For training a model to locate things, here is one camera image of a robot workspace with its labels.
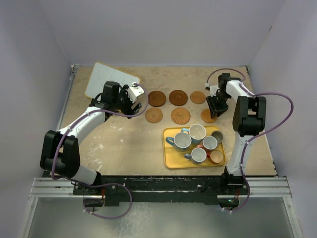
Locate yellow framed whiteboard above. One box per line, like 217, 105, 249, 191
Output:
85, 62, 141, 99

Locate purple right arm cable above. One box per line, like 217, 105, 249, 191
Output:
207, 68, 295, 214

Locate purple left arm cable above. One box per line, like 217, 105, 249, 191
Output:
51, 83, 150, 220

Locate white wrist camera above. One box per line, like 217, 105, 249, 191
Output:
126, 82, 144, 103
205, 83, 218, 96

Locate blue patterned mug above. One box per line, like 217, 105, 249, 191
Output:
165, 132, 192, 152

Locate large light blue mug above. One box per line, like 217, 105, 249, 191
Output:
181, 124, 207, 145

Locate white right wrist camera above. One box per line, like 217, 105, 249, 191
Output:
205, 83, 218, 96

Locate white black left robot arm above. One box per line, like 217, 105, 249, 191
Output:
40, 81, 147, 194

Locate light wooden round coaster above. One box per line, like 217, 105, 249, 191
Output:
201, 109, 217, 123

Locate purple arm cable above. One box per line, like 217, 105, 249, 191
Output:
207, 68, 295, 214
51, 83, 150, 220

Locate large woven rattan coaster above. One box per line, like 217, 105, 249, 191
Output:
170, 107, 191, 124

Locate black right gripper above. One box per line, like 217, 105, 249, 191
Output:
206, 92, 231, 118

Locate aluminium table edge rail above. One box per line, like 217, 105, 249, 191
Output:
55, 64, 81, 131

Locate yellow plastic tray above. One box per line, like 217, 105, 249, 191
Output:
162, 126, 226, 169

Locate small grey cup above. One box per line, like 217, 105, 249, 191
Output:
211, 130, 224, 143

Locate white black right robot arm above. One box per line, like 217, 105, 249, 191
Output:
206, 73, 266, 194

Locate dark brown wooden coaster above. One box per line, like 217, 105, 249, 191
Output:
169, 90, 188, 106
148, 90, 166, 107

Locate orange white mug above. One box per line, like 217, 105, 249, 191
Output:
197, 136, 218, 151

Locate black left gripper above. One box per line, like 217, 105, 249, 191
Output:
112, 86, 141, 118

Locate small orange cup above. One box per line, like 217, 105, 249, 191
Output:
207, 150, 224, 164

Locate grey blue mug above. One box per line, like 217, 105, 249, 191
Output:
184, 148, 207, 165

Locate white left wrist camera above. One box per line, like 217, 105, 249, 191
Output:
126, 82, 144, 103

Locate small woven rattan coaster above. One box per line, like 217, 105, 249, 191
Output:
145, 108, 163, 123

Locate black aluminium robot base frame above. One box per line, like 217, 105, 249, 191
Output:
29, 172, 291, 211

